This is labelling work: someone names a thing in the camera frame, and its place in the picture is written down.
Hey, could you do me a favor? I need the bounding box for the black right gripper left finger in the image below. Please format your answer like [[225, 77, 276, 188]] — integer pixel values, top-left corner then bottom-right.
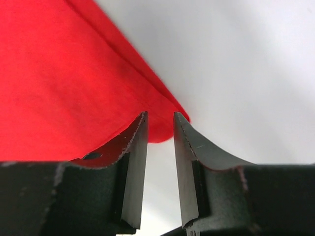
[[0, 112, 148, 236]]

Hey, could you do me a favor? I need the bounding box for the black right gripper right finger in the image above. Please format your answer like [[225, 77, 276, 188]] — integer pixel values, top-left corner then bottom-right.
[[174, 113, 315, 236]]

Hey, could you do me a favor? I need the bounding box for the red tank top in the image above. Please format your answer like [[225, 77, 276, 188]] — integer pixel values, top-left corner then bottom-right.
[[0, 0, 183, 161]]

